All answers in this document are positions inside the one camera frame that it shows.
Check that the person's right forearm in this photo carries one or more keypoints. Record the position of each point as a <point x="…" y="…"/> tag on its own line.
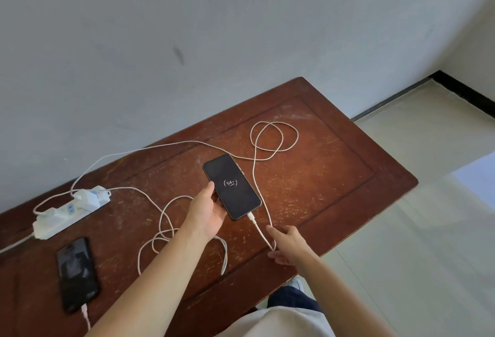
<point x="348" y="302"/>

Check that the white power strip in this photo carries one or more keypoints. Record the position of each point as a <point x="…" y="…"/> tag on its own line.
<point x="46" y="230"/>

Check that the person's dark blue trousers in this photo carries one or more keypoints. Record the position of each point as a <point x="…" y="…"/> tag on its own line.
<point x="294" y="300"/>

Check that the person's white shirt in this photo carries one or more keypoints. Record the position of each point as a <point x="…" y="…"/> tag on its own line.
<point x="278" y="325"/>

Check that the black smartphone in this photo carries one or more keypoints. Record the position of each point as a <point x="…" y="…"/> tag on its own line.
<point x="77" y="275"/>
<point x="243" y="201"/>

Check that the person's right hand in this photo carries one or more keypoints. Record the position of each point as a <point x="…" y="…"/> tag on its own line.
<point x="296" y="249"/>

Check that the person's light shoe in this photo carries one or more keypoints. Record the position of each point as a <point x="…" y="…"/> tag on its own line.
<point x="297" y="283"/>

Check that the person's left hand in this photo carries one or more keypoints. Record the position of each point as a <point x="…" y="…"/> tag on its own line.
<point x="207" y="216"/>

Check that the brown wooden table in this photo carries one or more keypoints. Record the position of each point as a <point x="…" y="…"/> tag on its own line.
<point x="328" y="162"/>

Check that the person's left forearm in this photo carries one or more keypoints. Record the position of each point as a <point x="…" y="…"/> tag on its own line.
<point x="154" y="290"/>

